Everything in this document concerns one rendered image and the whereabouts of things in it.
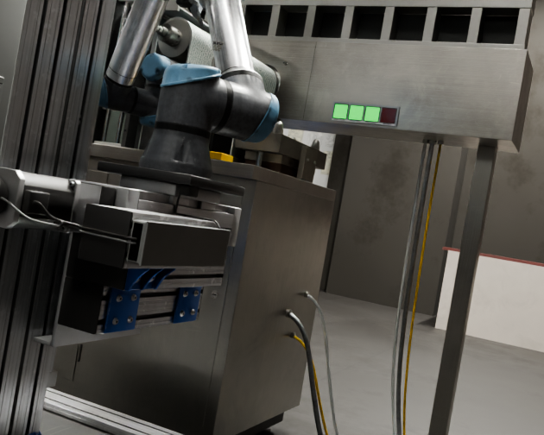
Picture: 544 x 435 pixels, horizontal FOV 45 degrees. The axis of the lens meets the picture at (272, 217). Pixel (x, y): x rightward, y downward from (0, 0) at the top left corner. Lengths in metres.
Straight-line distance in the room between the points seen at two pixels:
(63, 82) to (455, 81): 1.43
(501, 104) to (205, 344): 1.22
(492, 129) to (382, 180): 5.29
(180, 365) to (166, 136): 0.84
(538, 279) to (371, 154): 2.45
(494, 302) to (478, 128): 4.11
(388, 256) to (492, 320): 1.65
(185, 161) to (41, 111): 0.29
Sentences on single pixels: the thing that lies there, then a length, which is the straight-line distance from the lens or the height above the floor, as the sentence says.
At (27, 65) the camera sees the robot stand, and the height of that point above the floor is 0.95.
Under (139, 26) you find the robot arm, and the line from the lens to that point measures 1.70.
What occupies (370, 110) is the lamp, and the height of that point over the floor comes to 1.20.
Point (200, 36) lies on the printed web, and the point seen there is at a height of 1.36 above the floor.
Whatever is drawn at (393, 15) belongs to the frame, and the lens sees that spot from 2.47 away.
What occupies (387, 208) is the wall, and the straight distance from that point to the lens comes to 7.47.
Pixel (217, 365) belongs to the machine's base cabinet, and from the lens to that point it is 1.90.
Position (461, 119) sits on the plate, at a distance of 2.30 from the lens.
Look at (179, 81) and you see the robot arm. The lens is 1.34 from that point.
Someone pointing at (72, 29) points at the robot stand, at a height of 1.04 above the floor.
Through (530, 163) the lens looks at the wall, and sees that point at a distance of 7.74.
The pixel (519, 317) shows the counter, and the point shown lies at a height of 0.26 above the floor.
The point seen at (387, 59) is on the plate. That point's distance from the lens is 2.41.
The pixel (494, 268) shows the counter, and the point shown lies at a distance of 6.27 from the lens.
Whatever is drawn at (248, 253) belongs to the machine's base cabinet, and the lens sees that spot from 1.86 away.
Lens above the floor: 0.77
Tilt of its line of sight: level
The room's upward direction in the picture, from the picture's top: 10 degrees clockwise
